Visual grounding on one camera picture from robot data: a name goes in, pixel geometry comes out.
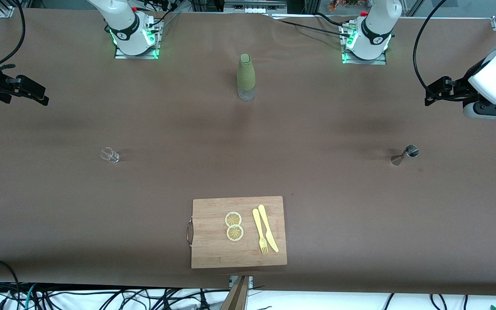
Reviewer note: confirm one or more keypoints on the grey power strip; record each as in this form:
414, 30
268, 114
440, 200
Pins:
254, 8

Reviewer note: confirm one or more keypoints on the steel cone jigger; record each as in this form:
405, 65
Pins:
405, 155

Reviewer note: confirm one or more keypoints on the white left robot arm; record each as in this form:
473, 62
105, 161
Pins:
377, 26

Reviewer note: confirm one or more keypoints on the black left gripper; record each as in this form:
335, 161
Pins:
460, 87

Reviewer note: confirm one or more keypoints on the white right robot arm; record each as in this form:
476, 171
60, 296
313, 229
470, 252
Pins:
123, 26

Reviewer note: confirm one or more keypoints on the yellow lemon slice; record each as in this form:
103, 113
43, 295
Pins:
233, 219
235, 234

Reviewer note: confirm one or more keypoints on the yellow plastic knife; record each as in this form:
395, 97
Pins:
267, 226

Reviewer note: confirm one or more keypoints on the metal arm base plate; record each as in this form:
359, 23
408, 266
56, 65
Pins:
136, 56
364, 62

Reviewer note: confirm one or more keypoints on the small metal bracket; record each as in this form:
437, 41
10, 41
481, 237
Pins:
250, 280

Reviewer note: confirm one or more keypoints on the yellow plastic fork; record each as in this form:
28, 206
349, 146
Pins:
258, 226

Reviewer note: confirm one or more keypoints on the clear glass measuring beaker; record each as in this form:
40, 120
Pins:
110, 155

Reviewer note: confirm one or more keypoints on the colourful snack pile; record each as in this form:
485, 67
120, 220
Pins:
342, 5

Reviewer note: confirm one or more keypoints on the wooden beam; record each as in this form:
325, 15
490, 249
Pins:
237, 297

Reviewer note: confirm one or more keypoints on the wooden cutting board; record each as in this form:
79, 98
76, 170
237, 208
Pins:
213, 249

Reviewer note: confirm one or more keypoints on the brown table cover sheet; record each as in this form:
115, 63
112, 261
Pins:
248, 150

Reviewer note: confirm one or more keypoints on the green sleeved glass bottle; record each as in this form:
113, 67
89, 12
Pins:
246, 73

